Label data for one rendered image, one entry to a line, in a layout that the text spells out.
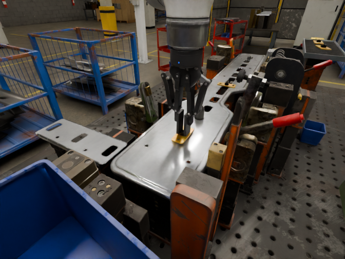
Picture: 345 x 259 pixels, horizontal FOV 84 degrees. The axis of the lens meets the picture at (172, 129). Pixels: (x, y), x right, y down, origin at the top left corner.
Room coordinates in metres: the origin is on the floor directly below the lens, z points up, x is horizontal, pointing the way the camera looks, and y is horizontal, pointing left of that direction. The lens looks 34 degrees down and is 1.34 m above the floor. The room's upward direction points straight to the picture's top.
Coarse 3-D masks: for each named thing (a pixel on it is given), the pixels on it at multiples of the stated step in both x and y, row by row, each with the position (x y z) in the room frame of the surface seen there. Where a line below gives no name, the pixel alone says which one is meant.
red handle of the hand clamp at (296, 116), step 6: (294, 114) 0.34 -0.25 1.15; (270, 120) 0.36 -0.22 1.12; (276, 120) 0.35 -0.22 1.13; (282, 120) 0.34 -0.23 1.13; (288, 120) 0.34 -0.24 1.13; (294, 120) 0.33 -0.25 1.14; (300, 120) 0.32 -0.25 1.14; (246, 126) 0.38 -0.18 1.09; (252, 126) 0.37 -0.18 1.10; (258, 126) 0.36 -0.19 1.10; (264, 126) 0.36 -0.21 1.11; (270, 126) 0.35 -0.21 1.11; (276, 126) 0.34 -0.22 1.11; (282, 126) 0.34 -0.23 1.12; (240, 132) 0.38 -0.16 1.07; (246, 132) 0.37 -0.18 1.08
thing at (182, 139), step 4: (192, 128) 0.49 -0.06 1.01; (180, 132) 0.46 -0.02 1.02; (192, 132) 0.47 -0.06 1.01; (176, 136) 0.45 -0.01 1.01; (180, 136) 0.45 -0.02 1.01; (184, 136) 0.45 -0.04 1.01; (188, 136) 0.45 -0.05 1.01; (172, 140) 0.43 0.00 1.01; (176, 140) 0.43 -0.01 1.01; (180, 140) 0.43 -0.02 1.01; (184, 140) 0.43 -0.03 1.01
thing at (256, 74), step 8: (240, 72) 0.39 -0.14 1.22; (256, 72) 0.39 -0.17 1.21; (240, 80) 0.39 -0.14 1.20; (248, 80) 0.38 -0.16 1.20; (256, 80) 0.37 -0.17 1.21; (264, 80) 0.37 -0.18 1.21; (248, 88) 0.37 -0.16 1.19; (256, 88) 0.36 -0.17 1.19; (248, 96) 0.37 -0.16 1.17; (248, 104) 0.37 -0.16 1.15
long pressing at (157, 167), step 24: (216, 96) 0.74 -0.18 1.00; (168, 120) 0.55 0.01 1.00; (216, 120) 0.55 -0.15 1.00; (144, 144) 0.42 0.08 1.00; (168, 144) 0.42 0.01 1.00; (192, 144) 0.42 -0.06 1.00; (120, 168) 0.33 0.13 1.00; (144, 168) 0.33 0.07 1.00; (168, 168) 0.33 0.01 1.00; (192, 168) 0.33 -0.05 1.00; (168, 192) 0.26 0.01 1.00
